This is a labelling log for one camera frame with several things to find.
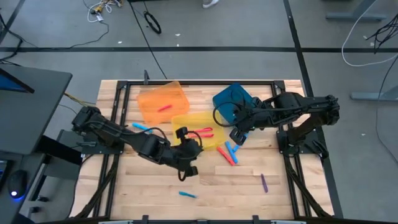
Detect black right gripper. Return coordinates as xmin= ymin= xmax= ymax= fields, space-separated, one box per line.
xmin=229 ymin=105 xmax=264 ymax=146

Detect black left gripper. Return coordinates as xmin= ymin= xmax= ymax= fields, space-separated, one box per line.
xmin=170 ymin=139 xmax=205 ymax=177

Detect short teal marker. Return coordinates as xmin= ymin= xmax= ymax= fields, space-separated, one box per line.
xmin=178 ymin=190 xmax=198 ymax=199

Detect short purple marker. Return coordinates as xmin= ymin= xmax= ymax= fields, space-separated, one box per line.
xmin=260 ymin=173 xmax=269 ymax=194

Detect large blue marker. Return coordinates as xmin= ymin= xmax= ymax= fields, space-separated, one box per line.
xmin=224 ymin=140 xmax=239 ymax=164
xmin=233 ymin=133 xmax=250 ymax=153
xmin=131 ymin=122 xmax=154 ymax=134

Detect large red marker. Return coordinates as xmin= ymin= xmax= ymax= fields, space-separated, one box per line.
xmin=216 ymin=146 xmax=236 ymax=167

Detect yellow translucent plastic bin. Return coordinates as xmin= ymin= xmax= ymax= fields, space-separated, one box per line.
xmin=170 ymin=111 xmax=227 ymax=152

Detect blue plastic bin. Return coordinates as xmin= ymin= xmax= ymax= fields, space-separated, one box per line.
xmin=212 ymin=83 xmax=259 ymax=125

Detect orange translucent plastic bin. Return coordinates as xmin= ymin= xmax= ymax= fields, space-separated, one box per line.
xmin=136 ymin=80 xmax=190 ymax=127

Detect grey desk leg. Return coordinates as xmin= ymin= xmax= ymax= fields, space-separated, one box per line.
xmin=325 ymin=0 xmax=389 ymax=22
xmin=350 ymin=83 xmax=398 ymax=102

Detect dark grey desk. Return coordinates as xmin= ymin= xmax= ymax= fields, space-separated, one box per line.
xmin=0 ymin=63 xmax=73 ymax=156

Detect black computer mouse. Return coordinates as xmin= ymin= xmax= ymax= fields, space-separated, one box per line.
xmin=7 ymin=169 xmax=29 ymax=200

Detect monitor with blue screen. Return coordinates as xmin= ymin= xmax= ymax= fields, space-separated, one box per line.
xmin=0 ymin=67 xmax=35 ymax=95

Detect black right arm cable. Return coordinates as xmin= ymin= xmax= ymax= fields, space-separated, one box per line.
xmin=212 ymin=101 xmax=247 ymax=128

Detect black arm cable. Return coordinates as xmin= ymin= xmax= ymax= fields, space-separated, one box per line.
xmin=212 ymin=101 xmax=247 ymax=128
xmin=124 ymin=126 xmax=171 ymax=147

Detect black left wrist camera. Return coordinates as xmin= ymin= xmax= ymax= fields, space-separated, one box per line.
xmin=175 ymin=126 xmax=189 ymax=140

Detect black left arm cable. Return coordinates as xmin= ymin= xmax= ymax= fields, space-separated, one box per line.
xmin=124 ymin=126 xmax=171 ymax=147

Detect black aluminium table frame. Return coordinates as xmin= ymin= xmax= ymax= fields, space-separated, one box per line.
xmin=70 ymin=79 xmax=338 ymax=224

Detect white floor cable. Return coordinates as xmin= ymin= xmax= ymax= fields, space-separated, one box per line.
xmin=341 ymin=0 xmax=398 ymax=68

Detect yellow cables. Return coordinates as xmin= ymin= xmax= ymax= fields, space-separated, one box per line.
xmin=63 ymin=91 xmax=94 ymax=108

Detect black coiled cable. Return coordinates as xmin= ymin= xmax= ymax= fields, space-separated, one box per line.
xmin=143 ymin=11 xmax=163 ymax=35

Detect white power strip cables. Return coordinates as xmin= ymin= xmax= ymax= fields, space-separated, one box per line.
xmin=86 ymin=0 xmax=123 ymax=24

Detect black cable bundle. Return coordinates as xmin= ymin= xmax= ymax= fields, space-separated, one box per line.
xmin=366 ymin=14 xmax=398 ymax=54

